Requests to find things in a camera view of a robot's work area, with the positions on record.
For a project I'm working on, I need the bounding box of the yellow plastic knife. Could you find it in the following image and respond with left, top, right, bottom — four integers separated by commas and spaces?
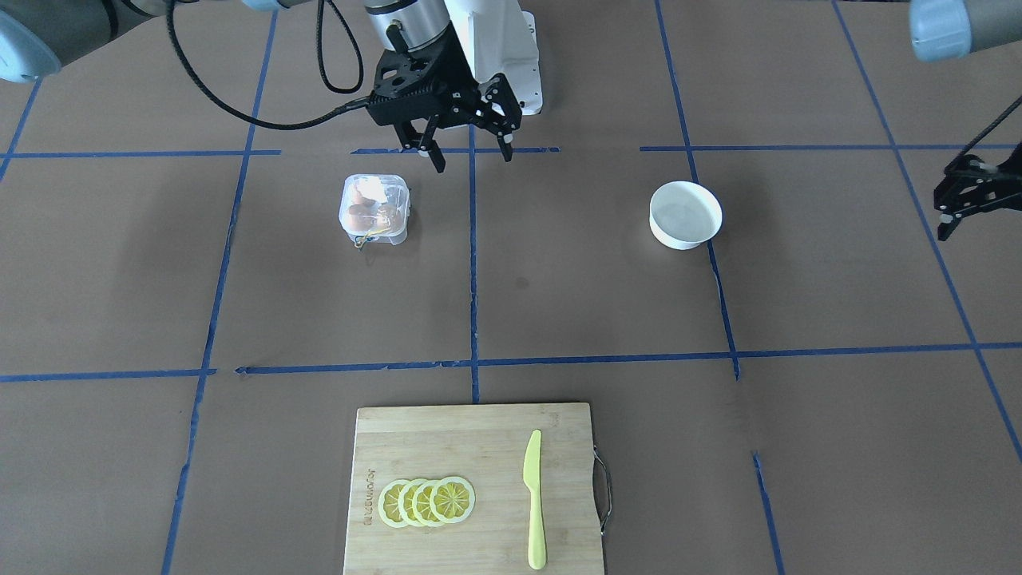
522, 429, 548, 571

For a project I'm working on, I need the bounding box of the yellow lemon slice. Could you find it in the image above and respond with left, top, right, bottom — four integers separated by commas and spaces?
434, 476, 476, 525
377, 479, 411, 529
416, 479, 446, 527
398, 479, 426, 527

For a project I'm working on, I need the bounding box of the brown egg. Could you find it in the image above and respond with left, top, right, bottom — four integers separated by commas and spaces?
342, 204, 376, 234
351, 178, 387, 206
374, 204, 405, 234

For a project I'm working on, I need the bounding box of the white bowl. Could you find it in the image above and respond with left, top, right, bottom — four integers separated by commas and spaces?
648, 181, 725, 251

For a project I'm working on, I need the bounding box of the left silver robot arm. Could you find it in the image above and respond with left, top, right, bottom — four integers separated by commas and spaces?
909, 1, 1021, 241

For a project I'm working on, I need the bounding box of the clear plastic egg box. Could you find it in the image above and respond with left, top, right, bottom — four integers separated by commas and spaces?
337, 173, 411, 250

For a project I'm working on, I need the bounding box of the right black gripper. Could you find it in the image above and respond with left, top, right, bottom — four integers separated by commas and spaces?
367, 40, 523, 173

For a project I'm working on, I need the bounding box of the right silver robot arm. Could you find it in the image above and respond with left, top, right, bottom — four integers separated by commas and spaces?
1, 1, 526, 172

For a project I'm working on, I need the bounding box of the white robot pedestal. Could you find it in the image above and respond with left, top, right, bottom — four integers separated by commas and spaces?
444, 1, 544, 116

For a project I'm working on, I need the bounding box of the bamboo cutting board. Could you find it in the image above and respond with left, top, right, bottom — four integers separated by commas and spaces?
343, 402, 605, 574

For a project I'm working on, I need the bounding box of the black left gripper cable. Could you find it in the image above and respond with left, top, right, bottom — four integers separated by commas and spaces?
954, 94, 1022, 165

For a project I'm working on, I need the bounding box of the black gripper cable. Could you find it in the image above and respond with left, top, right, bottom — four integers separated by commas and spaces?
954, 94, 1022, 165
164, 0, 376, 133

